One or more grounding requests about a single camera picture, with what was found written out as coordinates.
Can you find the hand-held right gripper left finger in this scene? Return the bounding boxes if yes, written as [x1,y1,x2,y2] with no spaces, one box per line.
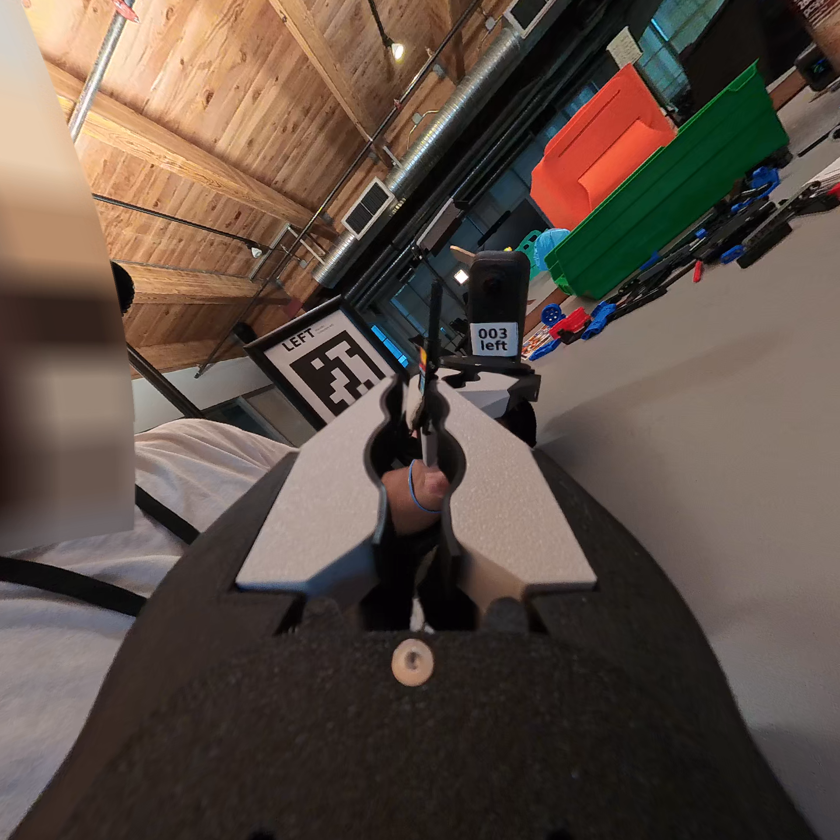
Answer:
[235,375,403,595]

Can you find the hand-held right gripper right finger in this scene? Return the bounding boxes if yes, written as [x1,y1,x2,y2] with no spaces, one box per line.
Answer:
[433,381,598,621]

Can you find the black lego axle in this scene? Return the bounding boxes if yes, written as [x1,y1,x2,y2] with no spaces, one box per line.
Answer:
[416,279,447,470]

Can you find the pile of loose lego pieces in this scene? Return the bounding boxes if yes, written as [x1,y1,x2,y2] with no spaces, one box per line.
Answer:
[525,161,840,363]

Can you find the person's left hand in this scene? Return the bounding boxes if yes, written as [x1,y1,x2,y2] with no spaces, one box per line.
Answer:
[382,459,454,536]

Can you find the blue plastic bag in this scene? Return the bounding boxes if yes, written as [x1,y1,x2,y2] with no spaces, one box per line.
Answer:
[535,227,572,270]

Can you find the thin blue band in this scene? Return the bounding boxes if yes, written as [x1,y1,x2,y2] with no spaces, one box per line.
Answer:
[407,459,445,513]

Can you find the black framed marker sign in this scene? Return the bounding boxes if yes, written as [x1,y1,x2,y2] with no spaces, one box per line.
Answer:
[244,295,403,431]

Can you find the white vent grille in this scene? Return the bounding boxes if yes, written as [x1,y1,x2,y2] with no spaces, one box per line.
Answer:
[341,180,396,237]

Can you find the orange plastic bin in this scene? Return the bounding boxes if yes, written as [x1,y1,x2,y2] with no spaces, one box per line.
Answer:
[530,64,678,231]

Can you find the green plastic bin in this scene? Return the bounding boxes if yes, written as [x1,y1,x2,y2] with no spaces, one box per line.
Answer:
[546,60,790,299]

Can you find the person's white shirt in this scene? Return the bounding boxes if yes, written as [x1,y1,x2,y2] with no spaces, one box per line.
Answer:
[0,420,296,840]

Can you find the white instruction booklet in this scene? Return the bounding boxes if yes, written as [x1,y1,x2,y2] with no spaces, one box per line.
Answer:
[797,161,840,198]

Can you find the small black device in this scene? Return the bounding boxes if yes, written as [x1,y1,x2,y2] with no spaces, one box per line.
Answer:
[794,46,840,93]

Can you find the metal sprinkler pipe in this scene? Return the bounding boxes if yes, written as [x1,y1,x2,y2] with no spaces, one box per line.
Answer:
[69,0,132,142]

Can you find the silver spiral air duct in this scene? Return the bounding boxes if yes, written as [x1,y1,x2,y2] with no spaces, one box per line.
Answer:
[311,29,522,290]

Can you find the black strap harness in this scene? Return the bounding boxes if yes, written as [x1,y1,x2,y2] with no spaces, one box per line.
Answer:
[0,486,201,618]

